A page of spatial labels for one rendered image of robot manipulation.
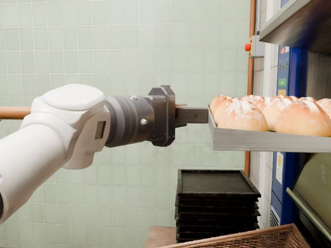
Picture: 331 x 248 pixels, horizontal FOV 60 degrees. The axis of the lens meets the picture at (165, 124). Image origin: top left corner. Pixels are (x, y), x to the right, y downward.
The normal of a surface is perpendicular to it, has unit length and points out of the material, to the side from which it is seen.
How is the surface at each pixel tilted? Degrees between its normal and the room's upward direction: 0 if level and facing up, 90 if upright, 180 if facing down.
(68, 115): 66
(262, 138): 89
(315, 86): 90
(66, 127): 73
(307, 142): 89
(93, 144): 110
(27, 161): 62
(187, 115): 89
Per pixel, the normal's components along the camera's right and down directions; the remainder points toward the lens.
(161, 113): 0.74, 0.07
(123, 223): -0.12, 0.13
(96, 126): 0.69, 0.42
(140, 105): 0.60, -0.52
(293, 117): -0.80, -0.44
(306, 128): -0.58, -0.17
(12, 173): 0.86, -0.41
